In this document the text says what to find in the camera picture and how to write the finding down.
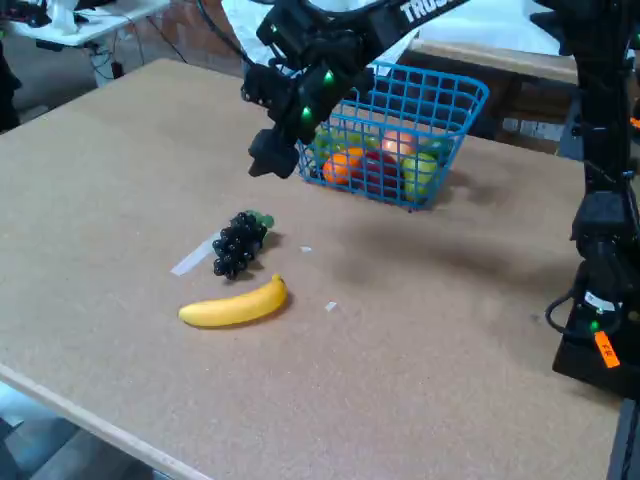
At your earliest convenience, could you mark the orange toy fruit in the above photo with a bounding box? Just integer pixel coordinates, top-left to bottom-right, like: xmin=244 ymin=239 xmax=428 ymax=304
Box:
xmin=322 ymin=147 xmax=365 ymax=186

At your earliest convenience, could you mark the white background table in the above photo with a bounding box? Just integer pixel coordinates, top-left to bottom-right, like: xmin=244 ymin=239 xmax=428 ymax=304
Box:
xmin=0 ymin=0 xmax=171 ymax=49

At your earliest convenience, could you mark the dark green round toy fruit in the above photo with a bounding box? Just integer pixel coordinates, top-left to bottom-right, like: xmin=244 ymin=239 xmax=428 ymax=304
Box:
xmin=422 ymin=138 xmax=455 ymax=157

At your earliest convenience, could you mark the pink toy pomegranate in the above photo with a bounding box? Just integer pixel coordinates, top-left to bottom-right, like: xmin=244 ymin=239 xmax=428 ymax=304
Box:
xmin=381 ymin=130 xmax=419 ymax=160

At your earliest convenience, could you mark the yellow-green toy fruit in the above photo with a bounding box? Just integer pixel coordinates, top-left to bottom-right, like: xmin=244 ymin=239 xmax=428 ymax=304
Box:
xmin=401 ymin=152 xmax=440 ymax=202

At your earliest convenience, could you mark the long white tape strip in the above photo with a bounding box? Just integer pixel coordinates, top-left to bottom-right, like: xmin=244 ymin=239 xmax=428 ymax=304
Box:
xmin=170 ymin=230 xmax=224 ymax=277

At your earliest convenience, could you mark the white cloth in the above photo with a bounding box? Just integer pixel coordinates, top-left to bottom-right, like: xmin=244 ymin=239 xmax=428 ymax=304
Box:
xmin=47 ymin=0 xmax=81 ymax=35

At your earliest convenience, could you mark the small black camera box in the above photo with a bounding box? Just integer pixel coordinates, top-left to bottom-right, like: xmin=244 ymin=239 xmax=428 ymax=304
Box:
xmin=241 ymin=64 xmax=289 ymax=110

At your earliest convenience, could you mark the black toy grapes bunch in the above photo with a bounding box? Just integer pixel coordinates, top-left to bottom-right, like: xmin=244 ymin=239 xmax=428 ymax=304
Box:
xmin=211 ymin=208 xmax=276 ymax=281

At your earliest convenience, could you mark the red round toy fruit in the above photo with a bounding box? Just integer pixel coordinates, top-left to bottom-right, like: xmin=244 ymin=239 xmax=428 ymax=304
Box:
xmin=360 ymin=152 xmax=402 ymax=197

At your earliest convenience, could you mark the looped black camera cable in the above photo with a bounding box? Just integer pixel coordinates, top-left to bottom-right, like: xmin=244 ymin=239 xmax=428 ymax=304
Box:
xmin=196 ymin=0 xmax=257 ymax=67

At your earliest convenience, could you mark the blue wire basket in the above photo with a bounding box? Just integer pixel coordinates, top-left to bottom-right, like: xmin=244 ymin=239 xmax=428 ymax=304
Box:
xmin=294 ymin=59 xmax=491 ymax=211

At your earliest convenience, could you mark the black base cable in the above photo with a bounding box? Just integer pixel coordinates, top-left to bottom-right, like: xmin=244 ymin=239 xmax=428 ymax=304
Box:
xmin=544 ymin=287 xmax=586 ymax=332

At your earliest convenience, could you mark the green toy grapes bunch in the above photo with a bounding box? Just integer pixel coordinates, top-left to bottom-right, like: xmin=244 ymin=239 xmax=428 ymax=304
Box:
xmin=313 ymin=128 xmax=381 ymax=154

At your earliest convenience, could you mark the yellow toy banana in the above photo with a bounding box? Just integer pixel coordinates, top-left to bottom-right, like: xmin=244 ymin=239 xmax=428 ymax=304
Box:
xmin=178 ymin=273 xmax=290 ymax=330

